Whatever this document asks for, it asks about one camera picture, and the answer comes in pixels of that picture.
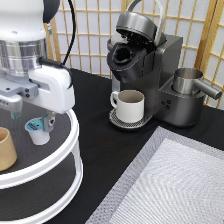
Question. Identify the steel milk frother jug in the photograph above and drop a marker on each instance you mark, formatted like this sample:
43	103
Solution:
188	81

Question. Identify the white two-tier round shelf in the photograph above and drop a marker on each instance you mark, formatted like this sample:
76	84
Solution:
44	179

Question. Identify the white blue coffee pod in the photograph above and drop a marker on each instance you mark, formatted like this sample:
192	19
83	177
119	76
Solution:
34	127

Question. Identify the grey pod coffee machine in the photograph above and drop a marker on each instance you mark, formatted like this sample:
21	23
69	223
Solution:
141	57

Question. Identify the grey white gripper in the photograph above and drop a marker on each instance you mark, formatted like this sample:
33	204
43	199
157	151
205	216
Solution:
47	87

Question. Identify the grey woven placemat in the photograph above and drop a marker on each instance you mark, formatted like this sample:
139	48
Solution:
172	180

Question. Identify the wooden shoji screen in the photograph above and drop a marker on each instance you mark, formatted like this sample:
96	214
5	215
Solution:
81	28

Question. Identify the tan wooden cup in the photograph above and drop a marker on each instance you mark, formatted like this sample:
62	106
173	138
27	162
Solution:
8	155

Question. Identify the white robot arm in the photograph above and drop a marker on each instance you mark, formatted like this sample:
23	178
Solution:
26	72

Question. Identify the white ceramic mug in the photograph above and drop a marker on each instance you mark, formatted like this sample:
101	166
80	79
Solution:
128	105

